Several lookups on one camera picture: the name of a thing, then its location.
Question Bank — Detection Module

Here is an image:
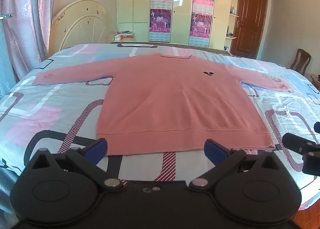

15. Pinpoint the wooden chair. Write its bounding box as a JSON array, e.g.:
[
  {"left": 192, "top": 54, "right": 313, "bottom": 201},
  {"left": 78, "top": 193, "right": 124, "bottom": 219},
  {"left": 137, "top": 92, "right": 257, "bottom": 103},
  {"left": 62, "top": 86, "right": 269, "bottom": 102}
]
[{"left": 289, "top": 48, "right": 312, "bottom": 76}]

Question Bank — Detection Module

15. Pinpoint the stack of books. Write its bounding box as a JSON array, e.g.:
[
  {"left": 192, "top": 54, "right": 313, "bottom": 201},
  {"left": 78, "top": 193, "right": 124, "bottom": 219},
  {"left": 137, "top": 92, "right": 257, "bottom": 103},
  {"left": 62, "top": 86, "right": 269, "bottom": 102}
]
[{"left": 114, "top": 30, "right": 136, "bottom": 42}]

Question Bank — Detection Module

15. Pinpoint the cream corner shelf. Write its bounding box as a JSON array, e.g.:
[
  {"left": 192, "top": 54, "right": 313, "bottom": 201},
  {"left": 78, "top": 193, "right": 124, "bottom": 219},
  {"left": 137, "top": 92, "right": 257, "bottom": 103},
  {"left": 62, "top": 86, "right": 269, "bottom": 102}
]
[{"left": 224, "top": 0, "right": 243, "bottom": 51}]

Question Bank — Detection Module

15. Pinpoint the cream round headboard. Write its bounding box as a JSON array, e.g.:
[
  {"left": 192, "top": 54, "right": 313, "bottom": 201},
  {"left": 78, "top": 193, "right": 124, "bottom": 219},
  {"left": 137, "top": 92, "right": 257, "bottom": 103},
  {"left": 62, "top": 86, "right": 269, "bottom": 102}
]
[{"left": 49, "top": 0, "right": 118, "bottom": 56}]

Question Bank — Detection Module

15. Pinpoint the wooden bed frame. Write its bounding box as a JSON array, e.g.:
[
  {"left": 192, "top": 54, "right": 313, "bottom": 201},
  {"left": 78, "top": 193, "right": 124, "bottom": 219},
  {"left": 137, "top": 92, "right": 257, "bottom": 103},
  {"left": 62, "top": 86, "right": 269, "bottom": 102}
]
[{"left": 111, "top": 41, "right": 234, "bottom": 56}]

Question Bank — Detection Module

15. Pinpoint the patterned bed sheet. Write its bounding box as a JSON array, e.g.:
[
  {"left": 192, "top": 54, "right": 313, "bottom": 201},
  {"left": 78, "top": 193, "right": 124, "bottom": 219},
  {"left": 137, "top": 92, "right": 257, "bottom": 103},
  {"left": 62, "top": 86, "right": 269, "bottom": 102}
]
[{"left": 0, "top": 43, "right": 320, "bottom": 211}]

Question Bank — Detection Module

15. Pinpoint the cream wardrobe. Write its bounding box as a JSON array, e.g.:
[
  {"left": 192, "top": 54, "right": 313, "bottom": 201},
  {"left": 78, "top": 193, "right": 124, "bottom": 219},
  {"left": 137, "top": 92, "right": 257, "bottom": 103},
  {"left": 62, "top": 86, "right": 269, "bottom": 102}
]
[{"left": 117, "top": 0, "right": 234, "bottom": 48}]

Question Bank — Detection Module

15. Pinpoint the pink knit sweater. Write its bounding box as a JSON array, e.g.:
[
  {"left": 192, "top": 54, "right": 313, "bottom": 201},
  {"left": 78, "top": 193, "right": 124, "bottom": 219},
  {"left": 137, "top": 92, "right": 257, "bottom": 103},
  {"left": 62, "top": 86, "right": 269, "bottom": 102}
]
[{"left": 32, "top": 53, "right": 294, "bottom": 157}]

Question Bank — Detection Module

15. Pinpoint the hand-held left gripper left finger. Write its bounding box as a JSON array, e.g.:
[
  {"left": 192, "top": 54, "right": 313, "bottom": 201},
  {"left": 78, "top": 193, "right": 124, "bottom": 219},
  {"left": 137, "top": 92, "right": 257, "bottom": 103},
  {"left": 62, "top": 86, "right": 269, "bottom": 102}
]
[{"left": 24, "top": 138, "right": 125, "bottom": 192}]

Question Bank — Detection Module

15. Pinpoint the pink grey curtain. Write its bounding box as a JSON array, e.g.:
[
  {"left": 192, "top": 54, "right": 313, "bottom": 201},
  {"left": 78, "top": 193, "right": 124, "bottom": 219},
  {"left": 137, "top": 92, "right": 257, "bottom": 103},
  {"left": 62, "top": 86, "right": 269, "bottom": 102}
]
[{"left": 0, "top": 0, "right": 57, "bottom": 100}]

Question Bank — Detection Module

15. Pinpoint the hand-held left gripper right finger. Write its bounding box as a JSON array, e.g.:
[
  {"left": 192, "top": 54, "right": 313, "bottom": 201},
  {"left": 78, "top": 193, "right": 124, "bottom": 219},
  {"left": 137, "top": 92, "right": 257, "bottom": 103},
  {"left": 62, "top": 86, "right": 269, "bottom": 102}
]
[{"left": 189, "top": 139, "right": 287, "bottom": 191}]

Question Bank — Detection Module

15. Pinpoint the brown wooden door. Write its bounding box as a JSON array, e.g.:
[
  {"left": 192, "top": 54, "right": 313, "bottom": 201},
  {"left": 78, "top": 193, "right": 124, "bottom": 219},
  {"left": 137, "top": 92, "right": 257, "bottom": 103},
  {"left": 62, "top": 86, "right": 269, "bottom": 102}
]
[{"left": 229, "top": 0, "right": 269, "bottom": 60}]

